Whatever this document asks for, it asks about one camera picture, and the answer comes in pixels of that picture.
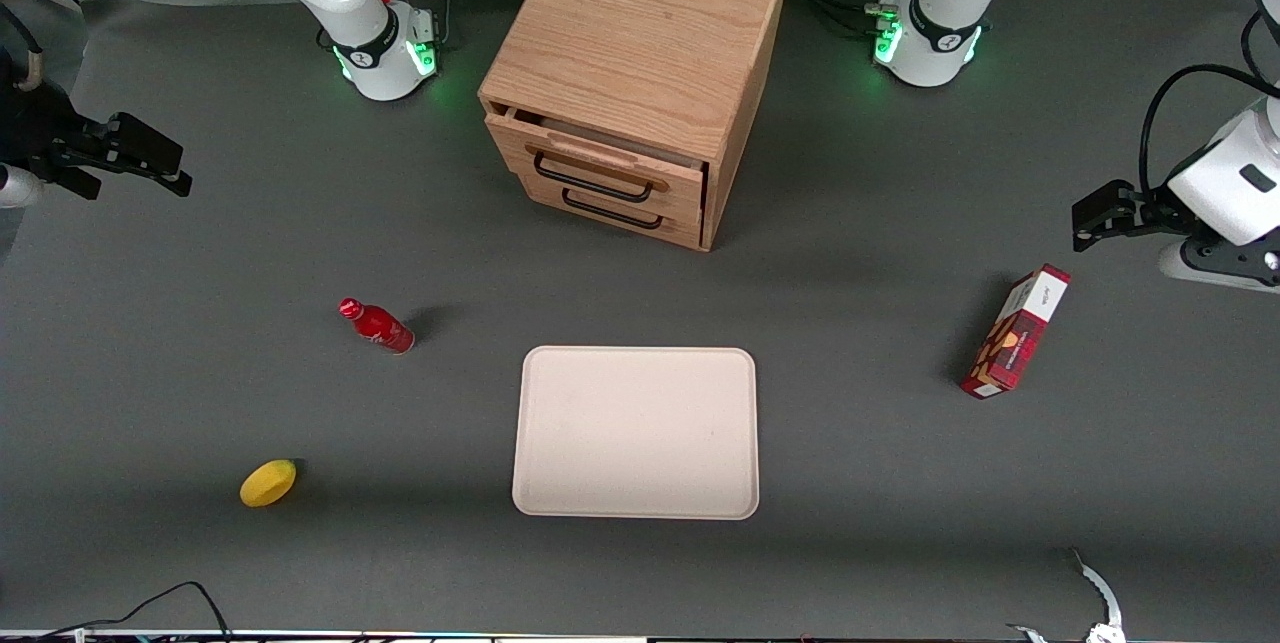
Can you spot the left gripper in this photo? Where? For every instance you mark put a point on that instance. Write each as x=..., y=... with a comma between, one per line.
x=1147, y=204

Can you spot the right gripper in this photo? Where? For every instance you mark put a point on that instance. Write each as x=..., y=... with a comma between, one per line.
x=36, y=135

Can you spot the beige rectangular tray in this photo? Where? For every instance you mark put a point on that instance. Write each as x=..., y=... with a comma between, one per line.
x=635, y=433

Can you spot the yellow lemon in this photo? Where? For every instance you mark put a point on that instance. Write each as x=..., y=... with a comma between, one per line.
x=268, y=483

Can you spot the red coke bottle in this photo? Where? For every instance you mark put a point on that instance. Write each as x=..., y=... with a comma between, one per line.
x=380, y=328

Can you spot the wooden drawer with notch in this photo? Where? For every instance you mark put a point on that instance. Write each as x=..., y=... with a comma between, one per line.
x=600, y=148

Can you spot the wooden drawer cabinet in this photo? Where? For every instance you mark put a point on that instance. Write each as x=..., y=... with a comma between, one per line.
x=640, y=23

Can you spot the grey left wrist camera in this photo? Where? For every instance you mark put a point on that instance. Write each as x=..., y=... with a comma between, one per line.
x=1215, y=281

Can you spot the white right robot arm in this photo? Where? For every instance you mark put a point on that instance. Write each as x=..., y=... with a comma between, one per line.
x=350, y=3

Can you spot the plain wooden drawer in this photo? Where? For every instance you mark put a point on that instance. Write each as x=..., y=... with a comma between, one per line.
x=690, y=231

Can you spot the red cracker box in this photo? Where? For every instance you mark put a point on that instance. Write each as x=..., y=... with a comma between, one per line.
x=1015, y=333

